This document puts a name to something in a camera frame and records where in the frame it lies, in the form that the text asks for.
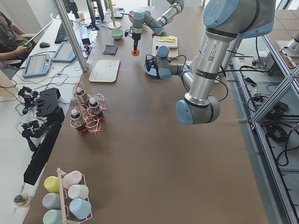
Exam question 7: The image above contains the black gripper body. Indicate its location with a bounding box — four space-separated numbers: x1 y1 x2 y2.
124 27 142 43
145 55 157 72

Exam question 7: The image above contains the blue round plate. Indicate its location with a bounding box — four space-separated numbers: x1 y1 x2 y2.
143 64 160 79

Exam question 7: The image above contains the orange mandarin fruit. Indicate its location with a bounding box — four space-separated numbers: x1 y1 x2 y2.
131 49 140 56

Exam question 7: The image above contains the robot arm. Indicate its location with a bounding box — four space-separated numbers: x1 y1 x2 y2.
152 0 276 125
125 0 185 56

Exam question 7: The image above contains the green bowl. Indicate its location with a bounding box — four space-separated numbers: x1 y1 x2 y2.
111 29 124 40

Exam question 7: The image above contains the wooden cup stand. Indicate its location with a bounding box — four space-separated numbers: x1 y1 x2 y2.
107 0 121 30

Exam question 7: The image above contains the grey folded cloth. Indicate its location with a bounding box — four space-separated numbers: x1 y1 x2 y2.
103 44 118 55

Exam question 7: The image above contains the wooden cutting board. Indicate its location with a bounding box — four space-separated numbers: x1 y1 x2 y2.
152 36 178 58

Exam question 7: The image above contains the yellow plastic knife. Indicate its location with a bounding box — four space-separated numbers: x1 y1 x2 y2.
156 36 176 42

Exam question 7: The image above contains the cream rabbit tray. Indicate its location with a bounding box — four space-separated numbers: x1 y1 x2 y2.
89 57 120 83

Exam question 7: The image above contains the blue teach pendant far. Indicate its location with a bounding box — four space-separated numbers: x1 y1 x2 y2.
52 42 76 63

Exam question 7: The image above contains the blue teach pendant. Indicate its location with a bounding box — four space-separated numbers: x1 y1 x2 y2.
52 42 76 63
22 54 51 78

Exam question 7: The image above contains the black keyboard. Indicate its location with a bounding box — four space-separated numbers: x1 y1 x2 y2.
54 23 69 44

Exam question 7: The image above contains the bottle lower left rack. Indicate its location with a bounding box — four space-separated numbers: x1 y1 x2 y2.
89 98 105 120

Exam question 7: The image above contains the bottle top of rack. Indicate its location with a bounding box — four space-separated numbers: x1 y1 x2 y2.
75 89 89 104

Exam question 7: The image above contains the black computer mouse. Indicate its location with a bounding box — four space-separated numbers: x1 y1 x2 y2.
39 42 50 49

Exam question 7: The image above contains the bottle lower right rack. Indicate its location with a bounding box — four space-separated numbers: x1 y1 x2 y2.
71 109 87 135

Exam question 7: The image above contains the blue teach pendant near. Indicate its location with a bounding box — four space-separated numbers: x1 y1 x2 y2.
22 54 51 78

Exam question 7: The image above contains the seated person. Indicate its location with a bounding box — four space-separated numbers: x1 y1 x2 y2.
0 12 37 68

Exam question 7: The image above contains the pastel cup rack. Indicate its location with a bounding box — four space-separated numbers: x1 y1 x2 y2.
42 168 93 224

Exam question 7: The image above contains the copper wire bottle rack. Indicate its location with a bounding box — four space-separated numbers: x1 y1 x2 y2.
72 83 107 135

